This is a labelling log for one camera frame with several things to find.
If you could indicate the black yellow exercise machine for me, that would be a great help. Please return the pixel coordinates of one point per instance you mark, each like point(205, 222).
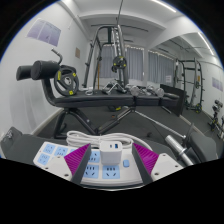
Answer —
point(216, 116)

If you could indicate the grey window curtain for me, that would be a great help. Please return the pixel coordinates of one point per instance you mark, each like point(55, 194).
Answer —
point(135, 63)
point(161, 68)

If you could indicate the purple wall poster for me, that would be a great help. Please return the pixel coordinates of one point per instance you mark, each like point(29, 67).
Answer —
point(45, 32)

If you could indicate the dark green squat rack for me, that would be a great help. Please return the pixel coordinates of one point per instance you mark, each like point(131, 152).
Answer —
point(195, 83)

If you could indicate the thin silver floor barbell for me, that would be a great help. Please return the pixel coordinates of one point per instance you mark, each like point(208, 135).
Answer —
point(160, 125)

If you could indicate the small brown wall plaque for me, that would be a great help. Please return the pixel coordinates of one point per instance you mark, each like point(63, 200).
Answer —
point(77, 53)

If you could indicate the large black bench pad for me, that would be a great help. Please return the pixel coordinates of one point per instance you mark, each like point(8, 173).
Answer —
point(23, 146)

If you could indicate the small black bench pad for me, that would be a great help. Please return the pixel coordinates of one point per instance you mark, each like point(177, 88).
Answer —
point(203, 146)

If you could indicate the black yellow-marked weight plate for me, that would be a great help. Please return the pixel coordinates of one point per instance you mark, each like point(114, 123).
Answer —
point(115, 60)
point(75, 83)

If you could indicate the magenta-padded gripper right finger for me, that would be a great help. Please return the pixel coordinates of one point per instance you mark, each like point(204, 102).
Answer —
point(165, 163)

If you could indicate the black sit-up bench with rollers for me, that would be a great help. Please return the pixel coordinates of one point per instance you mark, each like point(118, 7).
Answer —
point(93, 98)

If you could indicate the white charger block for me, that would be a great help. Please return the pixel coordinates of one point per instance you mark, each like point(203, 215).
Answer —
point(110, 155)

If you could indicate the black box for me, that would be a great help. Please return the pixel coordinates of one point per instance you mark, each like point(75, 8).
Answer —
point(179, 106)

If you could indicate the long ceiling light strip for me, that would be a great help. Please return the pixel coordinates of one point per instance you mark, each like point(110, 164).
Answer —
point(206, 43)

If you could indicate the pale purple wall posters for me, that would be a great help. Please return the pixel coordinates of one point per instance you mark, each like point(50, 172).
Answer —
point(217, 84)

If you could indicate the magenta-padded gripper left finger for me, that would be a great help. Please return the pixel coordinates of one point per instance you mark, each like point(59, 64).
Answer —
point(56, 165)

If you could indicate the chrome dumbbell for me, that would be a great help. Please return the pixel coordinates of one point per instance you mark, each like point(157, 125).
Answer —
point(134, 91)
point(159, 92)

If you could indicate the white power strip blue sockets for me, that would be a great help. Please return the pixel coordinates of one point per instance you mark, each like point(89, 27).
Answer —
point(110, 174)

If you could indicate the thick silver barbell bar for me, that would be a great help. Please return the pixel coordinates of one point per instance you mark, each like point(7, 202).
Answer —
point(176, 146)

